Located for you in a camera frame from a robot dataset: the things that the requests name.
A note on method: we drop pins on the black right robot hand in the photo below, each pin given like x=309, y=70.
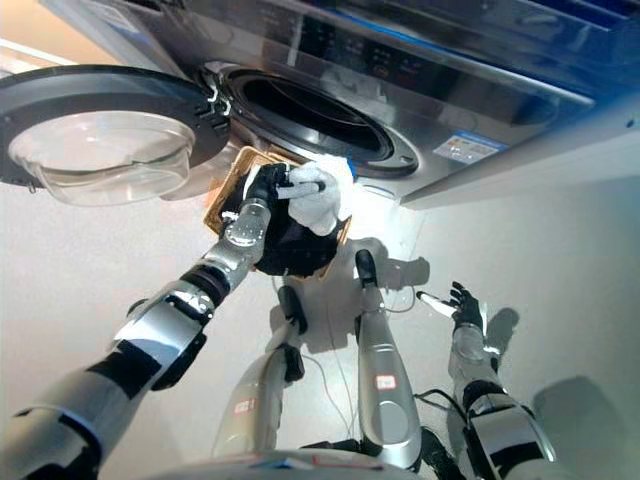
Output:
x=470, y=307

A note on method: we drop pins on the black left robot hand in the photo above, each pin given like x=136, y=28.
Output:
x=265, y=182

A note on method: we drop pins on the white garment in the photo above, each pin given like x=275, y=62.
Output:
x=320, y=210

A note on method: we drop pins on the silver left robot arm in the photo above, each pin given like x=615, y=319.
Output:
x=150, y=340

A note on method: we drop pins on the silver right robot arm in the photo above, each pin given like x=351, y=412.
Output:
x=495, y=410

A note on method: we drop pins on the brown wicker laundry basket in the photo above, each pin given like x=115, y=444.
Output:
x=235, y=180

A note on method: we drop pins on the grey front-load washing machine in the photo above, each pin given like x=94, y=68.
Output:
x=450, y=85

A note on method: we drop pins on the black garment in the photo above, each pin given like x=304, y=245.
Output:
x=300, y=250

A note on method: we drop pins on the silver right robot leg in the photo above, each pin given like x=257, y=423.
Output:
x=385, y=390

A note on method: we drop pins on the silver robot leg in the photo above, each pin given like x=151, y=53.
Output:
x=385, y=390
x=255, y=395

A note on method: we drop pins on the large blue energy label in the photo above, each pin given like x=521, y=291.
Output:
x=465, y=147

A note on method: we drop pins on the silver robot legs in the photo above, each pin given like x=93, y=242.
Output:
x=326, y=381

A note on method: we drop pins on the round glass washer door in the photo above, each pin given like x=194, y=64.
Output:
x=100, y=100

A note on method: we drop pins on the silver left robot leg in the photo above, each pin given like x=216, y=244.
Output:
x=255, y=395

